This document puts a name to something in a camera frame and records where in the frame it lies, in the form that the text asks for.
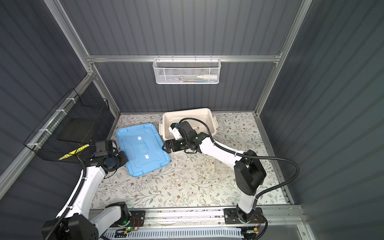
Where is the white plastic storage bin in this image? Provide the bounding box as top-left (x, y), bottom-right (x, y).
top-left (158, 107), bottom-right (219, 142)

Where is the blue plastic bin lid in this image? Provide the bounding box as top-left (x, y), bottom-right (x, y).
top-left (117, 124), bottom-right (171, 177)

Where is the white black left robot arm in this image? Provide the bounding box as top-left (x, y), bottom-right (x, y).
top-left (42, 140), bottom-right (132, 240)

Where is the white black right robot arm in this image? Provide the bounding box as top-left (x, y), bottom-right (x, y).
top-left (163, 118), bottom-right (267, 223)

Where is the yellow black striped tape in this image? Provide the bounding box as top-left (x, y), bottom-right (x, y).
top-left (59, 145), bottom-right (90, 161)

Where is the clear plastic test tube rack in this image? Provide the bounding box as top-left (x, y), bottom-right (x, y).
top-left (212, 149), bottom-right (241, 175)

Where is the white tube in basket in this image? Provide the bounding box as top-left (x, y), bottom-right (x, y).
top-left (197, 75), bottom-right (219, 81)

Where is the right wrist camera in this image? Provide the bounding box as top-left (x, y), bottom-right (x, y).
top-left (169, 123), bottom-right (179, 134)

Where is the black corrugated left cable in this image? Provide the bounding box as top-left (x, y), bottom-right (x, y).
top-left (44, 145), bottom-right (119, 240)

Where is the black corrugated cable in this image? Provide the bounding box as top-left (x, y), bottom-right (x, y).
top-left (178, 117), bottom-right (300, 200)
top-left (44, 145), bottom-right (119, 240)

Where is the black wire wall basket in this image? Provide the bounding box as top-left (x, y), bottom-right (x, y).
top-left (24, 90), bottom-right (115, 163)

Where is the black corrugated right cable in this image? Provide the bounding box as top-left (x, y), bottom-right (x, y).
top-left (178, 117), bottom-right (300, 200)

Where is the white wire mesh basket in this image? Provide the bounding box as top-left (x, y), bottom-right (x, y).
top-left (153, 59), bottom-right (222, 85)

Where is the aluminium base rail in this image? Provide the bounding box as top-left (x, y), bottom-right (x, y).
top-left (56, 205), bottom-right (304, 240)

